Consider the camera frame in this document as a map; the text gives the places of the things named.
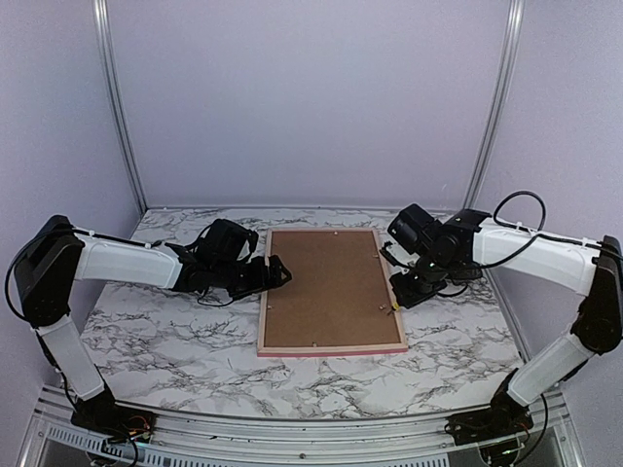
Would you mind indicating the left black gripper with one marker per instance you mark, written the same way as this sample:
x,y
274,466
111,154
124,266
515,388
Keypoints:
x,y
261,282

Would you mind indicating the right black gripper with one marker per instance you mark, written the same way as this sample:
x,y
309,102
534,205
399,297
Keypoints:
x,y
408,298

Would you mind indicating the pink wooden picture frame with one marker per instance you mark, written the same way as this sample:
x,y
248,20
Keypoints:
x,y
338,301

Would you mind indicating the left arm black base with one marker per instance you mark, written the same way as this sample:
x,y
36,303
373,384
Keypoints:
x,y
119,423

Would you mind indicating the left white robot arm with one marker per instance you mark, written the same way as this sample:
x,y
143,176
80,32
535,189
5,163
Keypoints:
x,y
43,272

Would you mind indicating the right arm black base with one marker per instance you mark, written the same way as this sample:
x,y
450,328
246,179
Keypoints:
x,y
487,424

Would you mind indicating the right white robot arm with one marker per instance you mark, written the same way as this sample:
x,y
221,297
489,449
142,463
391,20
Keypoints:
x,y
592,269

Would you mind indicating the aluminium front rail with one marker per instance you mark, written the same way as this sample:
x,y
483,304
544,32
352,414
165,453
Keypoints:
x,y
196,439

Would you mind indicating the right aluminium corner post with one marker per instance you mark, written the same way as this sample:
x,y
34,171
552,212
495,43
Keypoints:
x,y
503,80

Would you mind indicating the aluminium corner post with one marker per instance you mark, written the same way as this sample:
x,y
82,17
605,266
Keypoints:
x,y
114,93
503,80

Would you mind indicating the left aluminium corner post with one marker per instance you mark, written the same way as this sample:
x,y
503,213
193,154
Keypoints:
x,y
114,93

